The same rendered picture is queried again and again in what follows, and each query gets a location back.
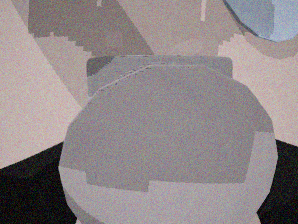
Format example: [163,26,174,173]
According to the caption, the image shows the grey cylinder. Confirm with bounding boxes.
[59,64,278,224]

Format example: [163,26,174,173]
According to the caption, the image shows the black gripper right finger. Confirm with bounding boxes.
[257,139,298,224]

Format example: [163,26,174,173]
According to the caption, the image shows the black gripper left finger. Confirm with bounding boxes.
[0,141,77,224]

